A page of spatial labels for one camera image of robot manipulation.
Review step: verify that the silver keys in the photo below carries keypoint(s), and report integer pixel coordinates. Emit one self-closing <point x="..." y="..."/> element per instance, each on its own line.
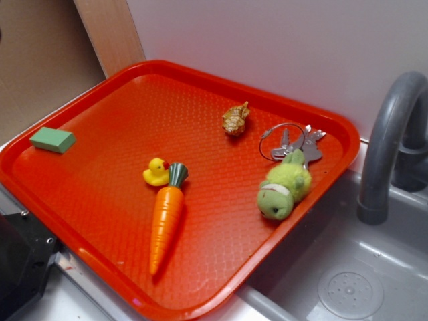
<point x="306" y="142"/>

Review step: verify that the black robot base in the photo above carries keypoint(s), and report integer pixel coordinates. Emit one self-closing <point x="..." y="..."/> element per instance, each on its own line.
<point x="28" y="250"/>

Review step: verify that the red plastic tray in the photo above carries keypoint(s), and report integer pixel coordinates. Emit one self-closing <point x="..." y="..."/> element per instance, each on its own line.
<point x="161" y="101"/>

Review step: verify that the yellow rubber duck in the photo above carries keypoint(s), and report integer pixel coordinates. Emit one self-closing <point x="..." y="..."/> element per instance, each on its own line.
<point x="157" y="173"/>

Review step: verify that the orange toy carrot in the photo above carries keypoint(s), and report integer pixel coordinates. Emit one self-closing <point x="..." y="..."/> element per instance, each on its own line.
<point x="168" y="207"/>

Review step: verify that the green rectangular block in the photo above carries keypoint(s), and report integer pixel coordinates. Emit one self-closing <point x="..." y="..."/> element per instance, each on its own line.
<point x="53" y="140"/>

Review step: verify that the grey toy sink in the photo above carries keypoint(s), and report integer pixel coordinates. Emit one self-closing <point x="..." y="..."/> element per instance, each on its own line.
<point x="334" y="254"/>

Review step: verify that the wooden board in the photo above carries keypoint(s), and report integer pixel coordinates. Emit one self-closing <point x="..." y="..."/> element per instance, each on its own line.
<point x="112" y="33"/>

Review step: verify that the grey toy faucet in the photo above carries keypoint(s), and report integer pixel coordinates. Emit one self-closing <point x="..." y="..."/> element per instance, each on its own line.
<point x="397" y="150"/>

